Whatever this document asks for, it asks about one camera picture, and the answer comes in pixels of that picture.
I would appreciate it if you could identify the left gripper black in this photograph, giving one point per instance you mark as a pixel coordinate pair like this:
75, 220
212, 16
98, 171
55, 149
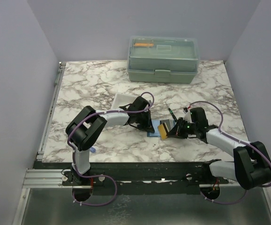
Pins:
147, 126

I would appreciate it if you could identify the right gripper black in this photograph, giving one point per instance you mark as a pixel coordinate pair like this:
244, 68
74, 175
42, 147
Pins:
176, 131

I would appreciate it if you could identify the blue leather card holder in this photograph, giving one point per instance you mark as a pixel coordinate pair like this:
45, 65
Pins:
155, 124

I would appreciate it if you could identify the black stripe grey card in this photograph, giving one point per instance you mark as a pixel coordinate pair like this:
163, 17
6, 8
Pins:
170, 123

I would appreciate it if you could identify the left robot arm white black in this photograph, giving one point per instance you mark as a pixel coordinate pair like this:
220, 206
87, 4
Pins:
84, 130

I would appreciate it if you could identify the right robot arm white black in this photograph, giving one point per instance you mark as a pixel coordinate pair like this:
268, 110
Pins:
251, 166

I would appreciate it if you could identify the white plastic card tray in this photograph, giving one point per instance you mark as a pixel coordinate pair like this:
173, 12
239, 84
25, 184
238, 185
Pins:
121, 99

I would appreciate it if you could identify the small green black screwdriver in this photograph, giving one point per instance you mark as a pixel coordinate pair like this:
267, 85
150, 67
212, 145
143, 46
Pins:
171, 112

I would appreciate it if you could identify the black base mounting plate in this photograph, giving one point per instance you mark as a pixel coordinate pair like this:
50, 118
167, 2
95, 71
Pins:
144, 178

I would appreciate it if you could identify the green plastic toolbox clear lid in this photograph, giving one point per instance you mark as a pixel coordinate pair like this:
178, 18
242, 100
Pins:
170, 60

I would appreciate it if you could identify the orange tool inside toolbox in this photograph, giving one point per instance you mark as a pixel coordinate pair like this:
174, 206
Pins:
143, 44

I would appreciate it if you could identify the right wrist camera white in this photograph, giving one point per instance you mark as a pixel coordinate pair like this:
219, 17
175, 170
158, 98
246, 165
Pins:
187, 116

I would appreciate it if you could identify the blue red handled screwdriver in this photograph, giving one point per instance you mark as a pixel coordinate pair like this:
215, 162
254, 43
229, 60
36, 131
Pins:
93, 150

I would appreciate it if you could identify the aluminium rail frame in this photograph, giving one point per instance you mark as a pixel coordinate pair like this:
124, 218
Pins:
95, 83

